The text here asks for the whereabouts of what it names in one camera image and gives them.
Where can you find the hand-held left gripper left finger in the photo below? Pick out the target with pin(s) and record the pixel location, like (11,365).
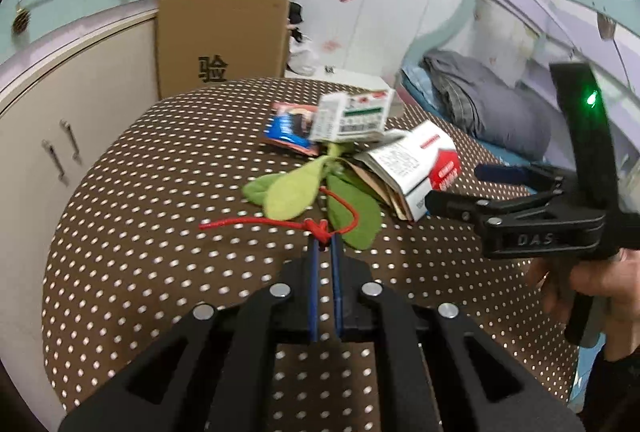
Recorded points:
(314,292)

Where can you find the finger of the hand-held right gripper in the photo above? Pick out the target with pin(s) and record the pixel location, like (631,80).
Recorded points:
(452,204)
(500,172)

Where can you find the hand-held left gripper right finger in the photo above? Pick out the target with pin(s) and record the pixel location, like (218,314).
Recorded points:
(338,292)

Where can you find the white red cardboard box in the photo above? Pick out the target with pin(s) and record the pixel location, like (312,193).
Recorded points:
(415,162)

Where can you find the white green small box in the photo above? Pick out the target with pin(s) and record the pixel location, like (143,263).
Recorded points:
(360,117)

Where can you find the blue snack packet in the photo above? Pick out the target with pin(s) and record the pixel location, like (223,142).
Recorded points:
(287,132)

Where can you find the person's right forearm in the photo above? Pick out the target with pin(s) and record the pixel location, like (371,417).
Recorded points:
(615,397)

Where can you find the person's right hand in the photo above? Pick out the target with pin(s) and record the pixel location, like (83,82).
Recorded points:
(625,292)

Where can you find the grey blanket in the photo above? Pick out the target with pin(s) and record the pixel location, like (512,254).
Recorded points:
(500,112)

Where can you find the plaid grey bedding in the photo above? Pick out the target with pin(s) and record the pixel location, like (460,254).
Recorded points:
(457,105)

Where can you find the white step platform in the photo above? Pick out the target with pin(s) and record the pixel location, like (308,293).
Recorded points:
(355,80)

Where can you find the brown hanging pouch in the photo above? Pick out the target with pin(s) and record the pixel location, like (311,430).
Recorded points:
(606,26)

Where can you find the round brown polka dot table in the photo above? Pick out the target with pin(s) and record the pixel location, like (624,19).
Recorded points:
(150,212)

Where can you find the small white plastic bag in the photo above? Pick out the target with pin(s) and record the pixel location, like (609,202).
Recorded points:
(302,57)

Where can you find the black clothes pile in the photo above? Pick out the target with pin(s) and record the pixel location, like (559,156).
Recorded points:
(295,15)

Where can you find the large brown cardboard box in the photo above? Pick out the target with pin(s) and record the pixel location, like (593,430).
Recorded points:
(220,27)

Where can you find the low white cabinet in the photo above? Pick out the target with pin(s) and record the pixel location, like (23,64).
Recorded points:
(60,112)

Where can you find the pine cone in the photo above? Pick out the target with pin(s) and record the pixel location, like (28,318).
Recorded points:
(21,22)

